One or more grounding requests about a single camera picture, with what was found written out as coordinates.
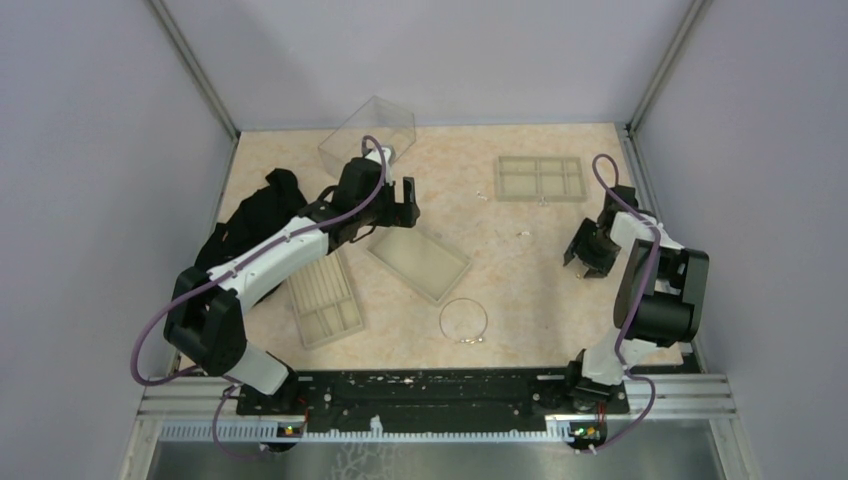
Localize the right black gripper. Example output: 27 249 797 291
563 218 621 279

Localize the clear plastic box cover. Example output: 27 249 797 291
318 96 416 178

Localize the silver bangle bracelet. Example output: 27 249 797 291
438 297 490 346

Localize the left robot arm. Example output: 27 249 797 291
161 136 420 414

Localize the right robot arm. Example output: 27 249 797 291
563 186 709 412

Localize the beige compartment tray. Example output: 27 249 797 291
494 156 588 204

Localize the black cloth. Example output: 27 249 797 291
194 168 307 270

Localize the beige slotted ring tray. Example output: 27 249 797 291
286 252 365 350

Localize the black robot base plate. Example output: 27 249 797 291
236 367 630 434

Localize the white slotted cable duct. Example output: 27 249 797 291
159 418 573 443

